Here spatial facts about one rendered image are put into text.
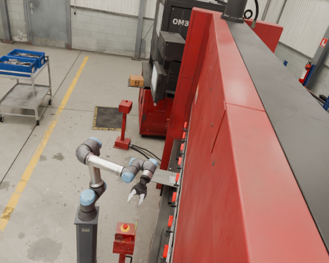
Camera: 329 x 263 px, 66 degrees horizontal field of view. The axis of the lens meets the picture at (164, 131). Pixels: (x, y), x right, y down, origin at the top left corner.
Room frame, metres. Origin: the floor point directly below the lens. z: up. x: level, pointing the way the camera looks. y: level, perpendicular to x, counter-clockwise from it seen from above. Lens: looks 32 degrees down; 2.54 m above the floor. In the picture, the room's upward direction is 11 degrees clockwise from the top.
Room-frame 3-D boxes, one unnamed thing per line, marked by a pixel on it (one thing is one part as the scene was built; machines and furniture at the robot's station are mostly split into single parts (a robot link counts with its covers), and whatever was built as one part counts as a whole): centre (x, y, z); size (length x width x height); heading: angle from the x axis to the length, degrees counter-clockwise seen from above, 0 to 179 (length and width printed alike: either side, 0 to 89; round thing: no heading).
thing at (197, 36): (2.69, -0.46, 1.15); 0.85 x 0.25 x 2.30; 87
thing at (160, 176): (1.73, -0.09, 1.00); 0.26 x 0.18 x 0.01; 87
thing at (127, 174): (1.33, 0.37, 1.36); 0.49 x 0.11 x 0.12; 75
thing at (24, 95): (3.87, 2.51, 0.47); 0.90 x 0.66 x 0.95; 12
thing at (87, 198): (1.37, 0.49, 0.94); 0.13 x 0.12 x 0.14; 165
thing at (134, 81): (3.80, 0.59, 1.04); 0.30 x 0.26 x 0.12; 12
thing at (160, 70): (2.93, 0.19, 1.42); 0.45 x 0.12 x 0.36; 14
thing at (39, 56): (4.12, 2.55, 0.92); 0.50 x 0.36 x 0.18; 102
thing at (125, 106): (3.42, 0.65, 0.41); 0.25 x 0.20 x 0.83; 87
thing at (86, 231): (1.36, 0.49, 0.39); 0.18 x 0.18 x 0.77; 12
